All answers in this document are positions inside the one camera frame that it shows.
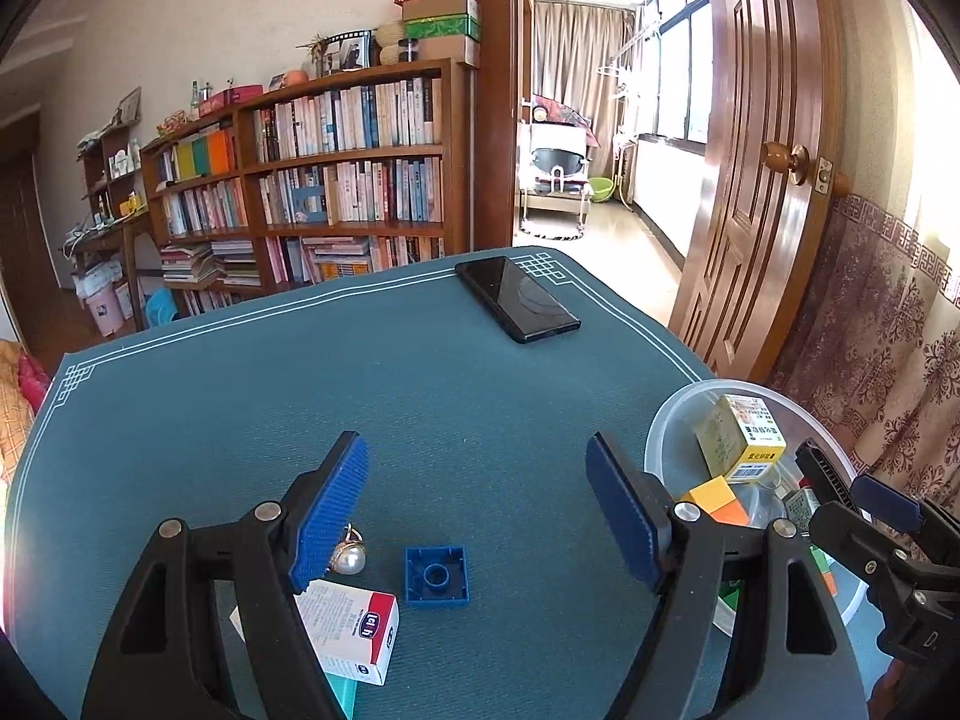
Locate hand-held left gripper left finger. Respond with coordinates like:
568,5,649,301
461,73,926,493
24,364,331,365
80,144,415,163
81,430,370,720

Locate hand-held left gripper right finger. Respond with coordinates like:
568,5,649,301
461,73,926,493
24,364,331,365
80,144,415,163
586,431,869,720

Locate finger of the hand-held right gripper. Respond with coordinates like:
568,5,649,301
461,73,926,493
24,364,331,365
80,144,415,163
851,474,960,563
808,504,960,665

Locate black comb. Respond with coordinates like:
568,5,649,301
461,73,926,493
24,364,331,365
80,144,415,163
795,440,854,509

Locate white tall cosmetic box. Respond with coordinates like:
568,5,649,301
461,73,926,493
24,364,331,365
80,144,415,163
784,487,822,535

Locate clear plastic bowl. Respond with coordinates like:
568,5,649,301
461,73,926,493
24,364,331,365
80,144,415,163
643,381,871,627

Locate blue building brick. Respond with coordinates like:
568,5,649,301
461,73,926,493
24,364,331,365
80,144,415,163
405,542,472,608

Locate yellow green carton box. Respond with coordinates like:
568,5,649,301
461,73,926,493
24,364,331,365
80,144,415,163
694,394,788,485

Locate desktop with teal mat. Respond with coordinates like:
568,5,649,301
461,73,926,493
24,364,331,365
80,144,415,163
4,246,893,720

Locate green and orange building brick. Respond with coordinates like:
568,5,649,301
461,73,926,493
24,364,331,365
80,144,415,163
716,546,839,612

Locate pearl keyring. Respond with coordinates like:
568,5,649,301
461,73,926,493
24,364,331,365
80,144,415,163
330,525,368,577

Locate small white red box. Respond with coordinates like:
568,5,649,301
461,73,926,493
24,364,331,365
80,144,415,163
229,577,401,687

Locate teal box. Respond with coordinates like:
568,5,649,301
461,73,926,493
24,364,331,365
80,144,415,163
324,671,361,720

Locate black smartphone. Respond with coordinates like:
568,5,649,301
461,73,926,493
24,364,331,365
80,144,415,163
454,256,583,345

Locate pink waste bin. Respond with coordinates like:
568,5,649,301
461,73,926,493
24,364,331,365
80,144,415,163
84,292,125,338

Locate orange patterned cloth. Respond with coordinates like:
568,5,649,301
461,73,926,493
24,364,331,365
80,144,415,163
0,341,50,481

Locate wooden door knob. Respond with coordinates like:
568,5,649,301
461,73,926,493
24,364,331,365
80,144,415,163
761,139,854,200

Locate white rolling cart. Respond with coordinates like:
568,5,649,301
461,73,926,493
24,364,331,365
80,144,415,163
520,124,593,230

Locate wooden bookshelf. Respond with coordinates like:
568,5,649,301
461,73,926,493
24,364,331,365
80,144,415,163
141,58,473,316

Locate small wooden shelf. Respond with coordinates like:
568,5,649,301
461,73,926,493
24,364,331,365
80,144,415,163
75,124,162,331

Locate rows of books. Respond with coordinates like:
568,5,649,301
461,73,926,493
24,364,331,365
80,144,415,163
154,79,445,312

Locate wooden door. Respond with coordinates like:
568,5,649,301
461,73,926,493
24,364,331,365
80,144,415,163
667,0,845,391

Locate red tin box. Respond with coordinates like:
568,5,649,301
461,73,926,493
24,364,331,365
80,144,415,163
199,85,265,115

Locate beige curtain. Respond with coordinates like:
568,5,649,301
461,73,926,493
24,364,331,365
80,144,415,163
534,1,638,117

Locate window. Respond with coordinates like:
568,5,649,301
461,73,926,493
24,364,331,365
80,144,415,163
637,0,713,143

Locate tan cardboard box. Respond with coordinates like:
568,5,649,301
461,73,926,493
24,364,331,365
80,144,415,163
418,36,481,68

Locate green cardboard box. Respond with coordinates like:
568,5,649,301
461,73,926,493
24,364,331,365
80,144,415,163
405,15,481,42

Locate brown cardboard box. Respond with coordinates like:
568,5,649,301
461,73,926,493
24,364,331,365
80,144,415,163
402,0,479,22

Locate film strip photo frame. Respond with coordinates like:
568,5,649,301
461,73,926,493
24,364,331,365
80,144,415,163
322,28,374,74

